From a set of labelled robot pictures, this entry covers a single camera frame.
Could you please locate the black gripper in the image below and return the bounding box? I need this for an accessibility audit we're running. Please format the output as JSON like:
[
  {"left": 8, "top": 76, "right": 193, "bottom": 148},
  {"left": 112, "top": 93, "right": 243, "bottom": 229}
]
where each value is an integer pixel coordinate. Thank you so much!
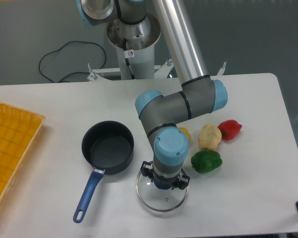
[{"left": 141, "top": 161, "right": 190, "bottom": 190}]

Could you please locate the glass lid blue knob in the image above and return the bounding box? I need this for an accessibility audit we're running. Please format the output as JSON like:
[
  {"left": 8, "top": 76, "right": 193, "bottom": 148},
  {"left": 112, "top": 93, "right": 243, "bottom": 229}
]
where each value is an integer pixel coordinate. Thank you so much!
[{"left": 136, "top": 169, "right": 189, "bottom": 212}]

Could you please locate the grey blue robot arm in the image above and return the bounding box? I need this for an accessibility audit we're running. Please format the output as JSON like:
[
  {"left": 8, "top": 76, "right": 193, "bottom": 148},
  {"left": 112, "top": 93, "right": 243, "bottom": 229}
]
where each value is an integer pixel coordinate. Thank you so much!
[{"left": 77, "top": 0, "right": 227, "bottom": 189}]

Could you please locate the green bell pepper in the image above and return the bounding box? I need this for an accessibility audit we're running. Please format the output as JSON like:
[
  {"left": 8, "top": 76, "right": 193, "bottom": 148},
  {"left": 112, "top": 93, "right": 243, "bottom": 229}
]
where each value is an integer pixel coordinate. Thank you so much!
[{"left": 191, "top": 150, "right": 223, "bottom": 174}]

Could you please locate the yellow bell pepper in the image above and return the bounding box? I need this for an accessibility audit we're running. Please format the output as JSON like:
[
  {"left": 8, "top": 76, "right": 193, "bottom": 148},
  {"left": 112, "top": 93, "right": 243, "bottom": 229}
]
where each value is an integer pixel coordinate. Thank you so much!
[{"left": 178, "top": 127, "right": 191, "bottom": 141}]

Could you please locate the pale yellow potato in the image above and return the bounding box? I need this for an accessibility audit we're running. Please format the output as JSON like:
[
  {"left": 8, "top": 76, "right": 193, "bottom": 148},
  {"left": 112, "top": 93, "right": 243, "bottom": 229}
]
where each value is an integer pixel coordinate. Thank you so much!
[{"left": 198, "top": 124, "right": 222, "bottom": 151}]

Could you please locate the red bell pepper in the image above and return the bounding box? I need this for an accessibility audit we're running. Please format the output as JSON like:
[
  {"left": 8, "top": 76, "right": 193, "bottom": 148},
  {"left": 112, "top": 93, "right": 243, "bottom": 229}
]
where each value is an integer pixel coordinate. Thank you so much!
[{"left": 218, "top": 119, "right": 242, "bottom": 141}]

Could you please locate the yellow plastic basket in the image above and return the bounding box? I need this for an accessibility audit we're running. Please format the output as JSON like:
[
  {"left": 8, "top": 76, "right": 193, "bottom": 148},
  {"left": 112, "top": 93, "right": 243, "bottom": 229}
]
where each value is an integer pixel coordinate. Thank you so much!
[{"left": 0, "top": 102, "right": 45, "bottom": 203}]

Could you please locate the dark saucepan blue handle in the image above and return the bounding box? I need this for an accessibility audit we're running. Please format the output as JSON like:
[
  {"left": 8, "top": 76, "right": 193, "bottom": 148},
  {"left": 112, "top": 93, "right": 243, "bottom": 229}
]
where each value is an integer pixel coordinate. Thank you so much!
[{"left": 73, "top": 120, "right": 134, "bottom": 223}]

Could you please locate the black cable on floor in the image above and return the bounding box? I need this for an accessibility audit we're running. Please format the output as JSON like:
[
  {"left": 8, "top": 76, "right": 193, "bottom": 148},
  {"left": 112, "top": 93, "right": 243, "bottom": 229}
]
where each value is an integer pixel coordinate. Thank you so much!
[{"left": 38, "top": 41, "right": 107, "bottom": 83}]

